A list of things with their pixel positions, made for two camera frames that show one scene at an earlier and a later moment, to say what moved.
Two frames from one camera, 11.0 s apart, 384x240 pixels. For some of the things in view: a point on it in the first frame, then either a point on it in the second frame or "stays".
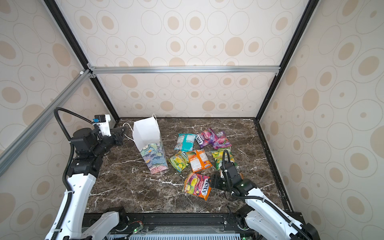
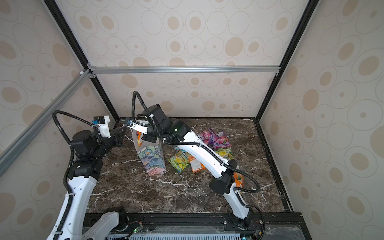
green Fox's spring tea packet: x=217 y=155 stays
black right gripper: x=215 y=181 → x=147 y=137
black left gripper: x=119 y=139 stays
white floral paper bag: x=146 y=135 stays
